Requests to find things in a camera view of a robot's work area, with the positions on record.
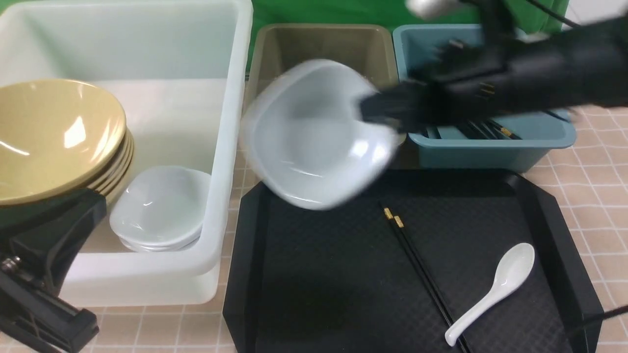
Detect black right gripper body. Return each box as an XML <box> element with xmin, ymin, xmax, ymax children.
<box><xmin>402</xmin><ymin>39</ymin><xmax>511</xmax><ymax>133</ymax></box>

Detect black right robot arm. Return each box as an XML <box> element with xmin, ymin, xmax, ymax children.
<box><xmin>359</xmin><ymin>0</ymin><xmax>628</xmax><ymax>133</ymax></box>

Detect stacked white dishes beneath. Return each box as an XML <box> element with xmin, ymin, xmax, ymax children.
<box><xmin>116</xmin><ymin>231</ymin><xmax>201</xmax><ymax>252</ymax></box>

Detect black chopstick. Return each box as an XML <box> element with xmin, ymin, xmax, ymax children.
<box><xmin>392</xmin><ymin>215</ymin><xmax>471</xmax><ymax>353</ymax></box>
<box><xmin>384</xmin><ymin>207</ymin><xmax>459</xmax><ymax>353</ymax></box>

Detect black plastic serving tray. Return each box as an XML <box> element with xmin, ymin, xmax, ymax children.
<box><xmin>223</xmin><ymin>170</ymin><xmax>603</xmax><ymax>353</ymax></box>

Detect large white plastic tub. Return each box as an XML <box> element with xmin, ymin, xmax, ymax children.
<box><xmin>1</xmin><ymin>0</ymin><xmax>253</xmax><ymax>307</ymax></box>

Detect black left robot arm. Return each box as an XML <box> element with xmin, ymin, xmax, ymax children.
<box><xmin>0</xmin><ymin>189</ymin><xmax>107</xmax><ymax>353</ymax></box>

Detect white square sauce dish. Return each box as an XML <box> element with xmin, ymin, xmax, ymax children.
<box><xmin>240</xmin><ymin>59</ymin><xmax>398</xmax><ymax>210</ymax></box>

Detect green backdrop cloth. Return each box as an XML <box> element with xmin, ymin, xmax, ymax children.
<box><xmin>249</xmin><ymin>0</ymin><xmax>562</xmax><ymax>52</ymax></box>

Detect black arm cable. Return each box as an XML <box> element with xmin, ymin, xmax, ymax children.
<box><xmin>569</xmin><ymin>304</ymin><xmax>628</xmax><ymax>329</ymax></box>

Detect black chopsticks in bin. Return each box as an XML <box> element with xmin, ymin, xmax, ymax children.
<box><xmin>424</xmin><ymin>118</ymin><xmax>522</xmax><ymax>141</ymax></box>

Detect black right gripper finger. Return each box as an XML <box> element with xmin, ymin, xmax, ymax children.
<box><xmin>360</xmin><ymin>88</ymin><xmax>418</xmax><ymax>130</ymax></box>

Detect olive brown plastic bin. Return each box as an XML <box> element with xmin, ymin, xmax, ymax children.
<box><xmin>243</xmin><ymin>23</ymin><xmax>399</xmax><ymax>108</ymax></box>

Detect white ceramic soup spoon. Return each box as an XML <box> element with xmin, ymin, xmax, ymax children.
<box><xmin>445</xmin><ymin>243</ymin><xmax>535</xmax><ymax>347</ymax></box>

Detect yellow speckled noodle bowl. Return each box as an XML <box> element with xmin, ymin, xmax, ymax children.
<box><xmin>0</xmin><ymin>79</ymin><xmax>128</xmax><ymax>206</ymax></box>

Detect stacked yellow bowls beneath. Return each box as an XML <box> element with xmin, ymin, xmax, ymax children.
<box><xmin>85</xmin><ymin>129</ymin><xmax>135</xmax><ymax>206</ymax></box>

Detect blue plastic bin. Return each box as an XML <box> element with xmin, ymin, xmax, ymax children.
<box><xmin>392</xmin><ymin>24</ymin><xmax>576</xmax><ymax>173</ymax></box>

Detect stacked white dish top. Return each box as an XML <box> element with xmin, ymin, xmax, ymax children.
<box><xmin>108</xmin><ymin>166</ymin><xmax>211</xmax><ymax>244</ymax></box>

